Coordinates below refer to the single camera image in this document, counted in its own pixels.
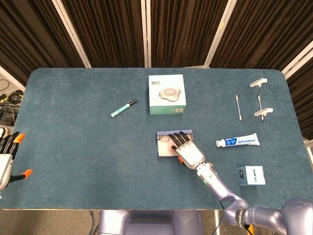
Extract white partition post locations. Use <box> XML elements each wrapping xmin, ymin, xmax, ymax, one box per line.
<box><xmin>204</xmin><ymin>0</ymin><xmax>237</xmax><ymax>69</ymax></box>
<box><xmin>281</xmin><ymin>41</ymin><xmax>313</xmax><ymax>79</ymax></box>
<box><xmin>51</xmin><ymin>0</ymin><xmax>92</xmax><ymax>69</ymax></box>
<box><xmin>140</xmin><ymin>0</ymin><xmax>152</xmax><ymax>69</ymax></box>

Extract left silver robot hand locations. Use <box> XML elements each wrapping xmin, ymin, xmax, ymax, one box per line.
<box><xmin>0</xmin><ymin>127</ymin><xmax>33</xmax><ymax>191</ymax></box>

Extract dark brown curtain panel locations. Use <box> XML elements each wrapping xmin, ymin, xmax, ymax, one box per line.
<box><xmin>286</xmin><ymin>61</ymin><xmax>313</xmax><ymax>141</ymax></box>
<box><xmin>210</xmin><ymin>0</ymin><xmax>313</xmax><ymax>72</ymax></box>
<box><xmin>150</xmin><ymin>0</ymin><xmax>229</xmax><ymax>69</ymax></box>
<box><xmin>0</xmin><ymin>0</ymin><xmax>85</xmax><ymax>86</ymax></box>
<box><xmin>61</xmin><ymin>0</ymin><xmax>147</xmax><ymax>69</ymax></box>

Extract teal speaker product box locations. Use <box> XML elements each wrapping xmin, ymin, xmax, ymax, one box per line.
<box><xmin>148</xmin><ymin>74</ymin><xmax>187</xmax><ymax>116</ymax></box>

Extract green whiteboard marker black cap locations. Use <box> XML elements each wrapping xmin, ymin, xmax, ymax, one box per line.
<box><xmin>110</xmin><ymin>99</ymin><xmax>137</xmax><ymax>118</ymax></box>

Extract teal felt table cover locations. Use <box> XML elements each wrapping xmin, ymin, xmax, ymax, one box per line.
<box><xmin>0</xmin><ymin>68</ymin><xmax>313</xmax><ymax>211</ymax></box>

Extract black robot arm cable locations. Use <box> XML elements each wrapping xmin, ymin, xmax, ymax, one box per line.
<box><xmin>213</xmin><ymin>200</ymin><xmax>227</xmax><ymax>235</ymax></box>

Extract white blue toothpaste tube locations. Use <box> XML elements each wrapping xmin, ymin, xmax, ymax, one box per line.
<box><xmin>215</xmin><ymin>133</ymin><xmax>260</xmax><ymax>148</ymax></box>

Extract black floor cable bundle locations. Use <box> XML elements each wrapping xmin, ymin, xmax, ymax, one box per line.
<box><xmin>0</xmin><ymin>73</ymin><xmax>25</xmax><ymax>127</ymax></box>

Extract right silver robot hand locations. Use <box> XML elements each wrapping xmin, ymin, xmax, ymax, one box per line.
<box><xmin>168</xmin><ymin>131</ymin><xmax>205</xmax><ymax>170</ymax></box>

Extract grey robot torso base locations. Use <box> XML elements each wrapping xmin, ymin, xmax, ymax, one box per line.
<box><xmin>96</xmin><ymin>210</ymin><xmax>205</xmax><ymax>235</ymax></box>

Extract folding metal wire stand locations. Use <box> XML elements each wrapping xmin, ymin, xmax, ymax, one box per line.
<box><xmin>235</xmin><ymin>77</ymin><xmax>274</xmax><ymax>123</ymax></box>

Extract small blue white box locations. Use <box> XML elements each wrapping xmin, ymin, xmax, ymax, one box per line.
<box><xmin>237</xmin><ymin>165</ymin><xmax>267</xmax><ymax>187</ymax></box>

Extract blue open glasses case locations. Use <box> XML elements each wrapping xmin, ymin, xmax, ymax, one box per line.
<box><xmin>156</xmin><ymin>129</ymin><xmax>194</xmax><ymax>159</ymax></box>

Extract thin wire-frame eyeglasses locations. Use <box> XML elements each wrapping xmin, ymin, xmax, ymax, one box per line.
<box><xmin>157</xmin><ymin>134</ymin><xmax>180</xmax><ymax>156</ymax></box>

